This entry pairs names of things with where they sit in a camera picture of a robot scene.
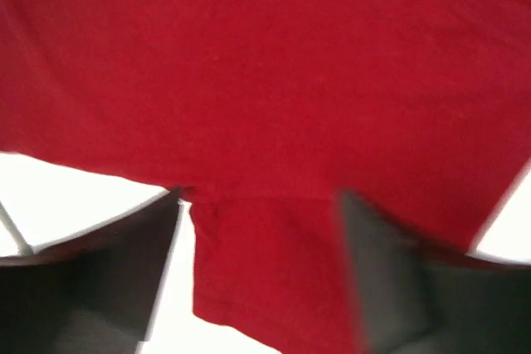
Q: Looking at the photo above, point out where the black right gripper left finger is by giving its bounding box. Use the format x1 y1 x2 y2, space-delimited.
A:
1 188 181 353

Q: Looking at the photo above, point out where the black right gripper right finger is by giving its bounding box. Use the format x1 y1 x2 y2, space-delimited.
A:
339 192 530 353

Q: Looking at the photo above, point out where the red t-shirt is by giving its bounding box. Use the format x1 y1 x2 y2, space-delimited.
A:
1 0 530 353

